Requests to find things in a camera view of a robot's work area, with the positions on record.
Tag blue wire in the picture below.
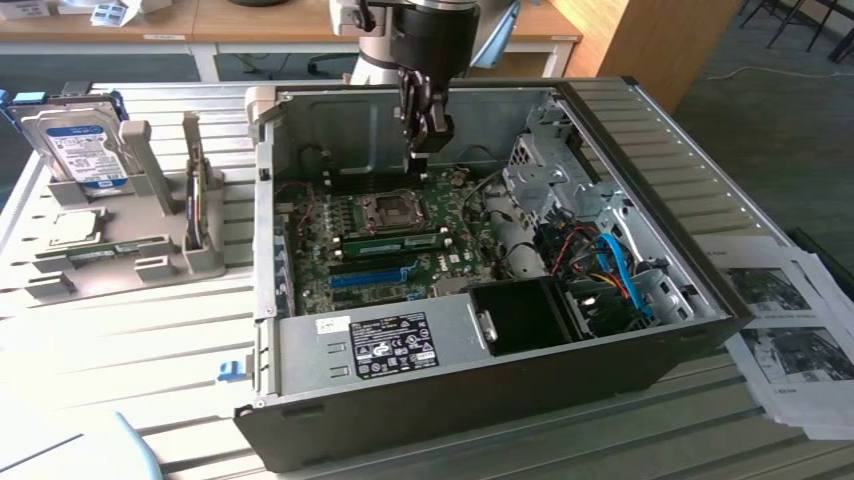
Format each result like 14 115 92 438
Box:
595 232 655 321

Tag CPU socket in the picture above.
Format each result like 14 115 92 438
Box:
353 190 433 235

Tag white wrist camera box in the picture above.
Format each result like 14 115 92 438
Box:
328 0 367 37

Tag white papers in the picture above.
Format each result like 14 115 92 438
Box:
54 0 145 28

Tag hard disk with blue label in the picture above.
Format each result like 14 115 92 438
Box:
17 99 130 194

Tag silver CPU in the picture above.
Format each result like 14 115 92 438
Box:
48 208 110 249

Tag graphics card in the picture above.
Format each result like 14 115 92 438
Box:
184 143 209 251

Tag wooden cabinet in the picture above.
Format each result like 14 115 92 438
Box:
551 0 743 115

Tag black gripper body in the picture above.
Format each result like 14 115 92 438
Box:
388 0 481 82

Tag black RAM slot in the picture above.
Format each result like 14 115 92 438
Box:
321 168 431 194

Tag green motherboard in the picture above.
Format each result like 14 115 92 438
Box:
284 167 535 317

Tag stack of printed papers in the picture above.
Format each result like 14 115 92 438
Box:
699 234 854 442

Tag green RAM stick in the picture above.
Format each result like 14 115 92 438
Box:
341 235 444 258
64 243 165 264

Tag open black PC case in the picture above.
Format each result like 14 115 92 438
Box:
232 75 758 474

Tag black chair legs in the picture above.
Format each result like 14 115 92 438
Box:
735 0 854 64

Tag blue expansion slot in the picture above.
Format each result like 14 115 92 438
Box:
327 268 409 290

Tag wooden desk with white frame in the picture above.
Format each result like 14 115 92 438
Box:
0 0 583 82

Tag blue office chair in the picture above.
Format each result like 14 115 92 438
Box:
467 0 523 70

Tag grey power supply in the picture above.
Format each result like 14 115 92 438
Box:
275 293 496 397

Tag black expansion slot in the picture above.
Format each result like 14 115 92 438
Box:
327 257 420 279

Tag white cable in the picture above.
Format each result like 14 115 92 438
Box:
704 66 854 82

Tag grey parts rack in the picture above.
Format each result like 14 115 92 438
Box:
24 110 228 303

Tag black fan shroud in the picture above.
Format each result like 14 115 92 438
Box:
468 278 573 357

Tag blue disk caddy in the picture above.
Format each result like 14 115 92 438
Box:
0 87 124 126

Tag metal disk bay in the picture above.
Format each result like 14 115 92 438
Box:
500 130 635 226

